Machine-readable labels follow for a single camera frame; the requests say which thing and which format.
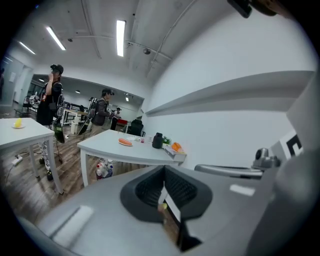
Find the small green plant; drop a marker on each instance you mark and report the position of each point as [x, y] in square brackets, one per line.
[166, 140]

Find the bag of bottles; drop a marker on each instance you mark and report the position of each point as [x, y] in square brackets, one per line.
[103, 171]

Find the yellow food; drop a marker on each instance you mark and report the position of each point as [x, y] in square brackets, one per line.
[18, 122]

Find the black office chair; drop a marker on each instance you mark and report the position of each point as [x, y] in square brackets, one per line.
[136, 128]

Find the orange item in box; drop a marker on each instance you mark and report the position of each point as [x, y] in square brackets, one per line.
[176, 146]

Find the white table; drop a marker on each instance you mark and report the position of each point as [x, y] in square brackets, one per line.
[22, 135]
[110, 147]

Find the black jug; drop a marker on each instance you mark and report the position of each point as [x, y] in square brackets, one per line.
[157, 141]

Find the orange food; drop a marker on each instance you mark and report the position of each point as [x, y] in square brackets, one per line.
[124, 141]

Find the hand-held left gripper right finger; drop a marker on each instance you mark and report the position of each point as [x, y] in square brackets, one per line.
[225, 212]

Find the white plate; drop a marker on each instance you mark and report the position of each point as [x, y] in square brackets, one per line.
[18, 127]
[125, 144]

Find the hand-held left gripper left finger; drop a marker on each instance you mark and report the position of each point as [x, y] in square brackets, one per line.
[100, 225]

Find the long ceiling light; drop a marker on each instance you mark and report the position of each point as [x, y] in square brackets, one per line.
[55, 38]
[27, 47]
[120, 37]

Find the white power strip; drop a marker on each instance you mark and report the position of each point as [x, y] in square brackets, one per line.
[17, 160]

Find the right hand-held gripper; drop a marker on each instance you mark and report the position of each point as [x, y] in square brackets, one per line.
[295, 190]

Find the white box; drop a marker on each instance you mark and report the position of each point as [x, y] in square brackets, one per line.
[175, 155]

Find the small clear cup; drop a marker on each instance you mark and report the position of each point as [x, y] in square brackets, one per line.
[150, 139]

